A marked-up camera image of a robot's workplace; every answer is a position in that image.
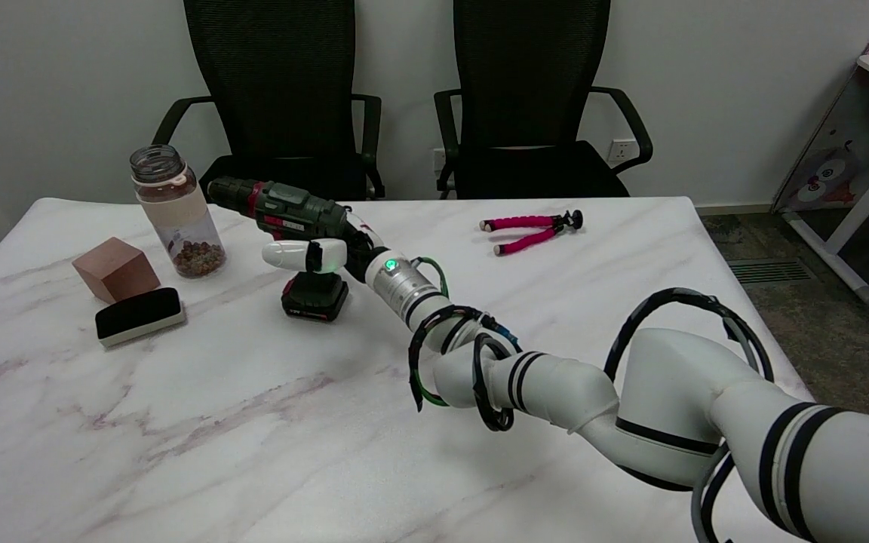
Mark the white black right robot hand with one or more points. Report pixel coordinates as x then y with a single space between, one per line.
291 254

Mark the green black power screwdriver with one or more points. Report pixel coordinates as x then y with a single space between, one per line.
291 207

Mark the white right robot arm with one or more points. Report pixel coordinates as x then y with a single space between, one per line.
668 377

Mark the clear jar with brown nuts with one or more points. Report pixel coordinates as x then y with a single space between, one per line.
178 211

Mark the black white board eraser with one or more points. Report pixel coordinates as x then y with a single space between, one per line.
136 313

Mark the brown wooden cube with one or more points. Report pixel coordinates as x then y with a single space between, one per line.
114 268

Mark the black mesh office chair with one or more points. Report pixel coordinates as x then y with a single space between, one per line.
276 75
532 75

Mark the pink flexible mini tripod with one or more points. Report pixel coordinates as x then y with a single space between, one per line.
517 222

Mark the metal floor vent grille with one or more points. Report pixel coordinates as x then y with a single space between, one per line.
774 271

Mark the white wall power outlet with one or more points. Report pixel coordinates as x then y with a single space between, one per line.
621 151
438 160

